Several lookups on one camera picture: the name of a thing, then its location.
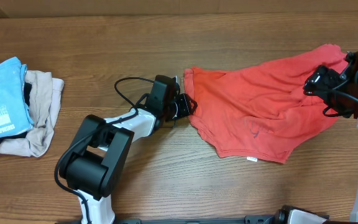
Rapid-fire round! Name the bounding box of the red t-shirt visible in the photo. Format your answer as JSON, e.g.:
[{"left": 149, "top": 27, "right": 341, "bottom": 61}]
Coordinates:
[{"left": 184, "top": 44, "right": 347, "bottom": 164}]

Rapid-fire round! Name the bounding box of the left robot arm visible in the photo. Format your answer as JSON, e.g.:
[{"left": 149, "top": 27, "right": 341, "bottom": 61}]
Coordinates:
[{"left": 54, "top": 93, "right": 197, "bottom": 223}]

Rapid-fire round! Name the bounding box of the beige folded garment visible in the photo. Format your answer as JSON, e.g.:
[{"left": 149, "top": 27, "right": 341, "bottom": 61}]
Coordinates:
[{"left": 0, "top": 70, "right": 64, "bottom": 157}]

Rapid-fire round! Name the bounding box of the light blue folded t-shirt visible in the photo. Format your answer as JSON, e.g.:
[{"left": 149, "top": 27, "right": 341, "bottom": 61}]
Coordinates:
[{"left": 0, "top": 57, "right": 34, "bottom": 138}]

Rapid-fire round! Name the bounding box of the dark navy folded garment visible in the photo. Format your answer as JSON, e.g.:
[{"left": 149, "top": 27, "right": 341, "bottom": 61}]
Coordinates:
[{"left": 0, "top": 82, "right": 32, "bottom": 145}]

